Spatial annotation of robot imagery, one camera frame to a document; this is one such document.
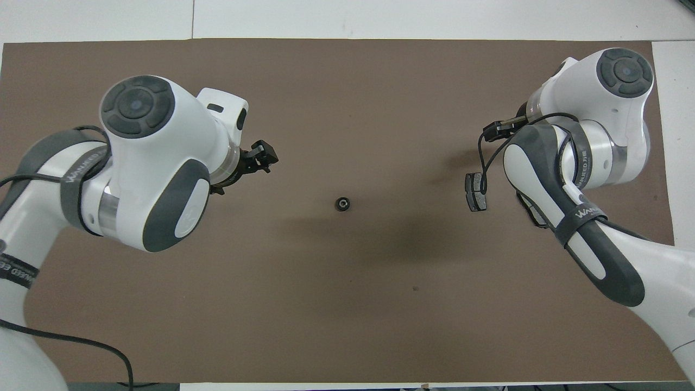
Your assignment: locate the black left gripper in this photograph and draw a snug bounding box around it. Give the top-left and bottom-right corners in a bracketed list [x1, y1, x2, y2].
[209, 140, 279, 196]

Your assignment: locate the short grey brake pad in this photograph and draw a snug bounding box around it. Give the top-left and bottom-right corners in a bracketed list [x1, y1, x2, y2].
[465, 172, 488, 212]

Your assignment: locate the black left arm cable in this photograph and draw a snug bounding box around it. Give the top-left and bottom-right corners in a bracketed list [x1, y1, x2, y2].
[0, 126, 134, 391]

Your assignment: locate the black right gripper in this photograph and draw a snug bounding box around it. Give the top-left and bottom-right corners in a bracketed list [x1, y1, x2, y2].
[483, 116, 530, 143]

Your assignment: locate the long grey brake pad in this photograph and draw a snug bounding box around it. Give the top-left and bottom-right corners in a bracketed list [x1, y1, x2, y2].
[517, 193, 546, 229]

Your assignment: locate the large brown table mat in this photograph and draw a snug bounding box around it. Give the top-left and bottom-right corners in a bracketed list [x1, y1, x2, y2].
[0, 38, 690, 383]

